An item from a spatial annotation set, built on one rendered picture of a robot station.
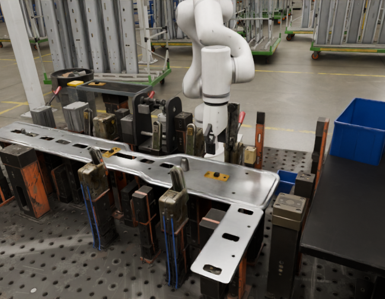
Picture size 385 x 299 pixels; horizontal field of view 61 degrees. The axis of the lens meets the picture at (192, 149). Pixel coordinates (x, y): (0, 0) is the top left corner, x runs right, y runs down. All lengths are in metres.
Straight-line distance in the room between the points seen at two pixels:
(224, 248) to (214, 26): 0.65
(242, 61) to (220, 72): 0.07
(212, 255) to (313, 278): 0.49
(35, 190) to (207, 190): 0.79
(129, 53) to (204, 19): 4.52
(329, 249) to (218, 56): 0.57
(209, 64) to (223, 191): 0.40
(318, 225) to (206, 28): 0.65
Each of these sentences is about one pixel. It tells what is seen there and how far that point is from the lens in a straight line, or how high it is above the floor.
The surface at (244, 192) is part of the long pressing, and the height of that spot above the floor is 1.00.
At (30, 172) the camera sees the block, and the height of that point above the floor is 0.93.
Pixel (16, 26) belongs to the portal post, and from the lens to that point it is 4.96.
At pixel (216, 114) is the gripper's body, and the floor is 1.25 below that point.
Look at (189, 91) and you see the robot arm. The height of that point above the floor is 1.15.
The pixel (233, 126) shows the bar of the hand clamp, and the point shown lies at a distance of 1.21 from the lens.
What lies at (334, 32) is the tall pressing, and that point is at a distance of 7.93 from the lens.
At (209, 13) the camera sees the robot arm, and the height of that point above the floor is 1.52.
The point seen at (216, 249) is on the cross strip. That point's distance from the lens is 0.87.
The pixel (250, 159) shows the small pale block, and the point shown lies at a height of 1.03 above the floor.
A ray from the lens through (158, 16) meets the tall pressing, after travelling 9.20.
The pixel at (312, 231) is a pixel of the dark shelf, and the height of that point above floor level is 1.03.
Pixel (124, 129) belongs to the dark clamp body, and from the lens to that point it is 1.50.
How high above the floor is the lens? 1.60
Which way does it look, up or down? 27 degrees down
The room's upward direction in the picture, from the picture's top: 3 degrees counter-clockwise
